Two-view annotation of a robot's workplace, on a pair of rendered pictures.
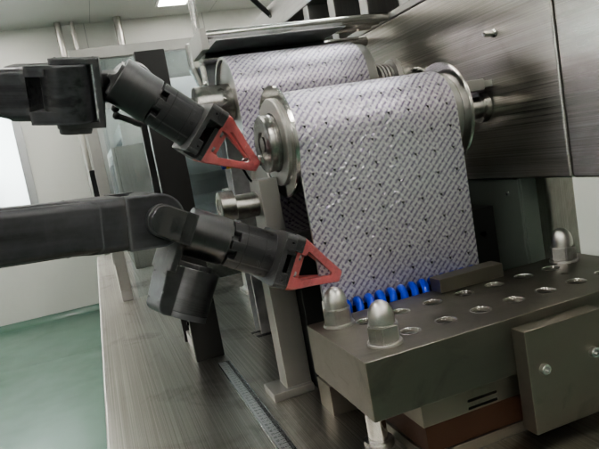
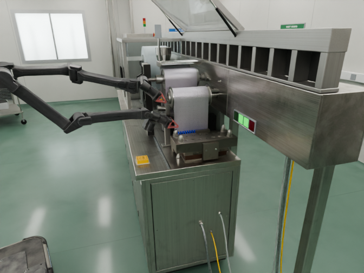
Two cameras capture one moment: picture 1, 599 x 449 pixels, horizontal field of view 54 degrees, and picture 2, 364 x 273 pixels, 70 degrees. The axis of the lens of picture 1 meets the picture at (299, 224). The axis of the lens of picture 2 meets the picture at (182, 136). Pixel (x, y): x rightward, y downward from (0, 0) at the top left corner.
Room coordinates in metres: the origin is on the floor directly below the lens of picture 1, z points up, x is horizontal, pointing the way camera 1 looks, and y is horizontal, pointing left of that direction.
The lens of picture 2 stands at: (-0.87, -0.15, 1.64)
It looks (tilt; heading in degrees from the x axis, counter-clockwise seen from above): 22 degrees down; 3
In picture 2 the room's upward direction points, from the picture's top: 1 degrees counter-clockwise
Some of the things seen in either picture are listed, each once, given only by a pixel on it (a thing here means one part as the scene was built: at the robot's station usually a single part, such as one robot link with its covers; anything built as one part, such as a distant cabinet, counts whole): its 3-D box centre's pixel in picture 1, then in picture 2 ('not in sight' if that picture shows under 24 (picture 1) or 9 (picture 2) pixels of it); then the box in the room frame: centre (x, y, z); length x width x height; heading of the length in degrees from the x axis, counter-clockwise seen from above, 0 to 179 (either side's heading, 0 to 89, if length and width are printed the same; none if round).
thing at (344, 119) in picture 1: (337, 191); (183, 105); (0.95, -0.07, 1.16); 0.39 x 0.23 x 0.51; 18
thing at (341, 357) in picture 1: (491, 321); (203, 140); (0.67, -0.20, 1.00); 0.40 x 0.16 x 0.06; 108
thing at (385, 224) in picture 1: (396, 230); (191, 119); (0.77, -0.12, 1.11); 0.23 x 0.01 x 0.18; 108
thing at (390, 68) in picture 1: (378, 80); (200, 77); (1.12, -0.19, 1.33); 0.07 x 0.07 x 0.07; 18
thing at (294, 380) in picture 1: (269, 289); (164, 125); (0.81, 0.06, 1.05); 0.06 x 0.05 x 0.31; 108
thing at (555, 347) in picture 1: (564, 368); (210, 150); (0.58, -0.25, 0.96); 0.10 x 0.03 x 0.11; 108
